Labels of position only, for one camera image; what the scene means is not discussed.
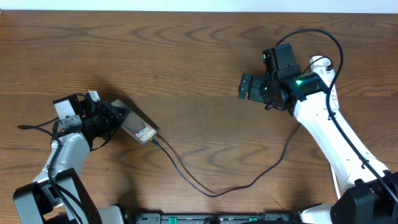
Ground black charger cable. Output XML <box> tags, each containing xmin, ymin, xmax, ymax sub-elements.
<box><xmin>150</xmin><ymin>55</ymin><xmax>334</xmax><ymax>198</ymax></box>

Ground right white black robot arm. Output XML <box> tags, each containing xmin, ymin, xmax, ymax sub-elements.
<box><xmin>239</xmin><ymin>44</ymin><xmax>397</xmax><ymax>223</ymax></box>

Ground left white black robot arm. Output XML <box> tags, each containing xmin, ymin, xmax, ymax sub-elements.
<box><xmin>13</xmin><ymin>91</ymin><xmax>134</xmax><ymax>223</ymax></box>

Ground white power strip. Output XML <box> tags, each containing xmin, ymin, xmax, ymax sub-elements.
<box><xmin>310</xmin><ymin>55</ymin><xmax>340</xmax><ymax>110</ymax></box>

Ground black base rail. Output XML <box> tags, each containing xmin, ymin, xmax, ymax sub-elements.
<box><xmin>134</xmin><ymin>212</ymin><xmax>303</xmax><ymax>224</ymax></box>

